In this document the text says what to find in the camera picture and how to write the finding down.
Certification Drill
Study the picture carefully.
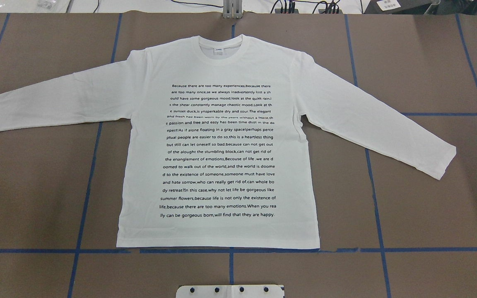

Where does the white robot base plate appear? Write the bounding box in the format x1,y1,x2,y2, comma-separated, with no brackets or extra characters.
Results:
176,284,285,298

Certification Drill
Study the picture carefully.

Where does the white long-sleeve printed shirt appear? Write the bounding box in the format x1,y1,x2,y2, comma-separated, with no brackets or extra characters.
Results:
0,35,456,250

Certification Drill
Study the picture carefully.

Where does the aluminium frame post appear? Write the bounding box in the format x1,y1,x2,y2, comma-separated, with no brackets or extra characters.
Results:
223,0,243,19

